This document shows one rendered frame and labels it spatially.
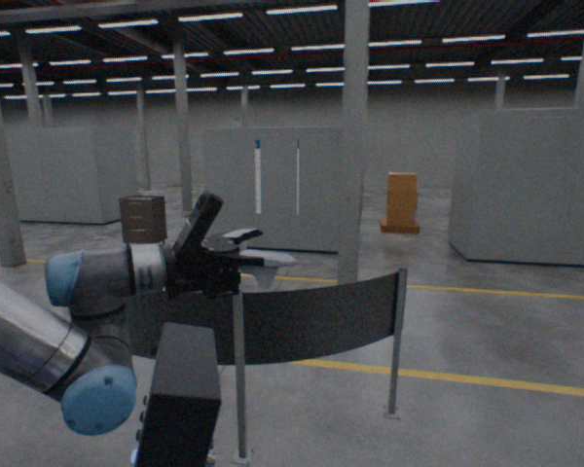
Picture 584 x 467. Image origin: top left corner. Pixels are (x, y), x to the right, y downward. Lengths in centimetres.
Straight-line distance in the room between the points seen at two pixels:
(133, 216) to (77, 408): 644
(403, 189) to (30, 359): 785
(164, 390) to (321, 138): 556
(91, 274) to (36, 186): 1021
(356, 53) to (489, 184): 294
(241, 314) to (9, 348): 147
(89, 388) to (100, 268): 18
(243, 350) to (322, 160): 445
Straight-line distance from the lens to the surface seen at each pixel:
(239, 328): 187
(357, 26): 445
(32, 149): 1071
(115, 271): 57
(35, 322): 47
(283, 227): 622
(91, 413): 48
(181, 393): 64
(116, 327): 59
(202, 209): 57
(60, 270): 57
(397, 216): 817
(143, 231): 684
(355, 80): 433
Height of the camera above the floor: 161
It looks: 13 degrees down
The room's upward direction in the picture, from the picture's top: straight up
